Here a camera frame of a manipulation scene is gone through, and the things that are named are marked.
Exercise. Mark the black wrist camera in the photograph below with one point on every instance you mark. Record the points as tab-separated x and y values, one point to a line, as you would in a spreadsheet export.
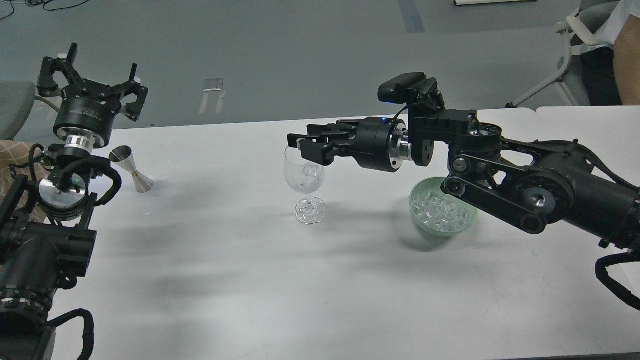
416	90

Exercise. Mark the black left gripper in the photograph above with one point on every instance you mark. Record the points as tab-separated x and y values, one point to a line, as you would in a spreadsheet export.
82	111

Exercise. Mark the seated person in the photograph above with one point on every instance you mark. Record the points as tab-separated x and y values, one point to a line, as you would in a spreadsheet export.
611	69

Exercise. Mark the clear ice cube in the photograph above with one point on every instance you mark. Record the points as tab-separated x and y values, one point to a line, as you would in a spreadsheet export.
312	173

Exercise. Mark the beige checked cushion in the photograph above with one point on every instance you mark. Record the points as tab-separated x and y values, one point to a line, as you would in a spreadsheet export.
17	153

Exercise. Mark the green bowl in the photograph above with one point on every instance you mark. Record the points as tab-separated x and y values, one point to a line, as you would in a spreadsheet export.
433	184

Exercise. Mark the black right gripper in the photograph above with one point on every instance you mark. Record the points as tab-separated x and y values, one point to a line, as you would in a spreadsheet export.
370	141

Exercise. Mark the steel cocktail jigger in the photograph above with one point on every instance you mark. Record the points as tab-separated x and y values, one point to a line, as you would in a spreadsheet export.
132	170

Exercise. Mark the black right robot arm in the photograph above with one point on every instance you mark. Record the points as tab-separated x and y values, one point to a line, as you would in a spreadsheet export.
528	185

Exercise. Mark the white office chair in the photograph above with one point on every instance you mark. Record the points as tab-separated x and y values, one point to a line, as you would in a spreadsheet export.
575	30

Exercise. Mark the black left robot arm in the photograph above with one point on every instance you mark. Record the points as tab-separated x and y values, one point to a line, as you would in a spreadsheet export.
46	242

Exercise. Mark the silver floor plate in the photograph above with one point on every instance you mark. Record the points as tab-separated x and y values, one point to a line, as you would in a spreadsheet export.
213	85

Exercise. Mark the clear wine glass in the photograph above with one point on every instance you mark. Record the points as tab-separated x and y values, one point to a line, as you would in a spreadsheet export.
309	210

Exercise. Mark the pile of ice cubes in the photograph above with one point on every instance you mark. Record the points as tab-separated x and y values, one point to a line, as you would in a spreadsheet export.
440	214

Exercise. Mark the grey chair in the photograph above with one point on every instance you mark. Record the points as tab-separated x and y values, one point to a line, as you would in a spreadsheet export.
17	99

